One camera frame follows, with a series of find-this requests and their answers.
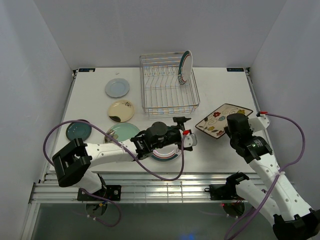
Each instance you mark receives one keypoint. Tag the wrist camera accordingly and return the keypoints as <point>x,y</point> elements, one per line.
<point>259,123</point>
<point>189,139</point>

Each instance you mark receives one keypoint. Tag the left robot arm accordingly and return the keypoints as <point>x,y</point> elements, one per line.
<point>73,162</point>

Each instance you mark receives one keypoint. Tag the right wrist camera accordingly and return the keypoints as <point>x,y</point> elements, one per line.
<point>259,123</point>

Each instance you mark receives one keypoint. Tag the white plate teal rim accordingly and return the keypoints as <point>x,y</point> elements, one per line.
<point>185,67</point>
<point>166,153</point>

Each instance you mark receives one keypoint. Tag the white plate teal rim front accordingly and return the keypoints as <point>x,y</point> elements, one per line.
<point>166,153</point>

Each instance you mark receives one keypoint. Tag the light blue scalloped plate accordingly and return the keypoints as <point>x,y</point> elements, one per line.
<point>117,87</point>

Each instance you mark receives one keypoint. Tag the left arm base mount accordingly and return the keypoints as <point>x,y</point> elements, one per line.
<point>110,192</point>

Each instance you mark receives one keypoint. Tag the dark label sticker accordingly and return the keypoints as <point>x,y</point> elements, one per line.
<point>86,70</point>
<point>235,69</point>

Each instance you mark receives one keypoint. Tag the cream plate with flowers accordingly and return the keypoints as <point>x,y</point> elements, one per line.
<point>121,111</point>

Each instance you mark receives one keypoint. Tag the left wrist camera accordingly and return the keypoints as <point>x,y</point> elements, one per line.
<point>189,139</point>

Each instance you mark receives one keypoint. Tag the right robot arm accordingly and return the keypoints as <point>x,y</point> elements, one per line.
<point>290,216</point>

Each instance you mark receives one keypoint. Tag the mint green flower plate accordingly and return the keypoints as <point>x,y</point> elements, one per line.
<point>123,131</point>

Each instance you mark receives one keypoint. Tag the metal wire dish rack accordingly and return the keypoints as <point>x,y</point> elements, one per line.
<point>161,87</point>

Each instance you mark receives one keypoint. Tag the square floral plate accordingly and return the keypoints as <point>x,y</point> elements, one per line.
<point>214,124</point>

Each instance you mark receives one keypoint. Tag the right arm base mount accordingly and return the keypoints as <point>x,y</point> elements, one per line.
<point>222,192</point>

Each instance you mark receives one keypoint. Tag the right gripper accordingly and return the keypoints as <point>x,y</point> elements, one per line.
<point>226,130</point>

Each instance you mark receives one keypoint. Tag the dark teal saucer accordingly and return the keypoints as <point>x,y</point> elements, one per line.
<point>78,130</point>

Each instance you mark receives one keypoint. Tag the dark label sticker right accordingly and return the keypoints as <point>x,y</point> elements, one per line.
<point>235,69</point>

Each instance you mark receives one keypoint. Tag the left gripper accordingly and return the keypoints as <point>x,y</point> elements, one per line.
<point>180,121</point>

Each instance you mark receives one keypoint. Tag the dark label sticker left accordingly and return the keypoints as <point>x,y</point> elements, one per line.
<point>86,70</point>

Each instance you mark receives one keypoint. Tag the white plate teal rim back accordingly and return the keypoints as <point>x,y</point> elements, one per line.
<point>185,67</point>

